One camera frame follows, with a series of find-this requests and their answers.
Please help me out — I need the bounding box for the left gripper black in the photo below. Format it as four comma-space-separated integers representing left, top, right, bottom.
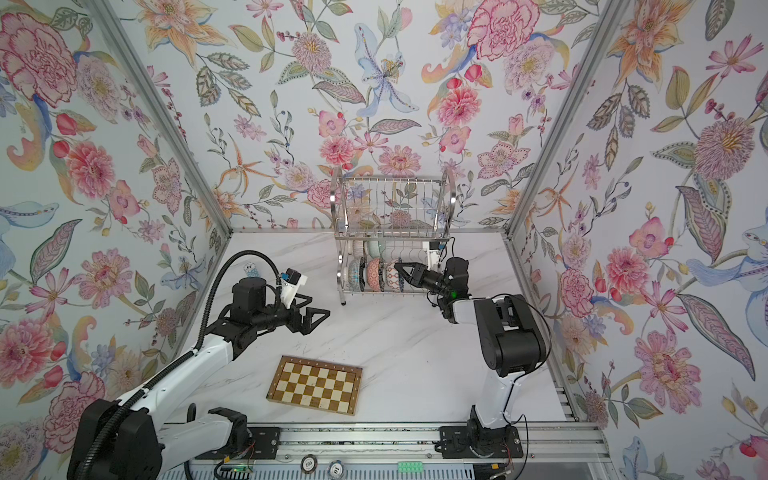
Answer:
252, 294, 331, 338

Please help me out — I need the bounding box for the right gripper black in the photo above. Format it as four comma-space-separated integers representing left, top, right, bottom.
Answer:
397, 264, 453, 302

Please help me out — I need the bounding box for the blue patterned bowl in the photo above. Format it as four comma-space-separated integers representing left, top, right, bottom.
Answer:
384, 261, 404, 293

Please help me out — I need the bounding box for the mint green bowl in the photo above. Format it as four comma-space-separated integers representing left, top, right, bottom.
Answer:
365, 239, 385, 259

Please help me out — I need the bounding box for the steel wire dish rack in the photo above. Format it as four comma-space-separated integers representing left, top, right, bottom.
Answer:
330, 168, 458, 305

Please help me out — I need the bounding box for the dark petal pattern bowl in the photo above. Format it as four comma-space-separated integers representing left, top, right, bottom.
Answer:
347, 257, 366, 292

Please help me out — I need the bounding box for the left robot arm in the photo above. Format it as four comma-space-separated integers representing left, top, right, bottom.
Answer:
67, 278, 330, 479

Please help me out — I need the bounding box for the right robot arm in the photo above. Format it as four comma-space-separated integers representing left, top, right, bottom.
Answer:
394, 257, 549, 458

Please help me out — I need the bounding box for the wooden chessboard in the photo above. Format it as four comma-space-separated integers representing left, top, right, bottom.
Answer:
266, 355, 363, 416

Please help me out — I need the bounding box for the round gauge left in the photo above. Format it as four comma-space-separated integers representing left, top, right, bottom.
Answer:
300, 454, 318, 475

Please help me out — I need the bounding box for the round gauge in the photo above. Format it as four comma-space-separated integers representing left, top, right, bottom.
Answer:
300, 454, 318, 475
328, 460, 346, 480

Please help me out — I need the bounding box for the round gauge right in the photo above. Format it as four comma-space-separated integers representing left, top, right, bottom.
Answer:
328, 460, 346, 480

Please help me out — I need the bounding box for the green connector block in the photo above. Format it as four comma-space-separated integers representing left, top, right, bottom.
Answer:
397, 461, 424, 474

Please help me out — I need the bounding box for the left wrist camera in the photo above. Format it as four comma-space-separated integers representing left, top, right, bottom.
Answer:
280, 268, 308, 308

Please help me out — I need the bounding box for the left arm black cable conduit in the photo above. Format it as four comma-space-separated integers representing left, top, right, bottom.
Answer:
74, 250, 282, 480

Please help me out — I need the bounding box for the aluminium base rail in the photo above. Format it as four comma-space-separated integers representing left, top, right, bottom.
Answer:
149, 422, 610, 466

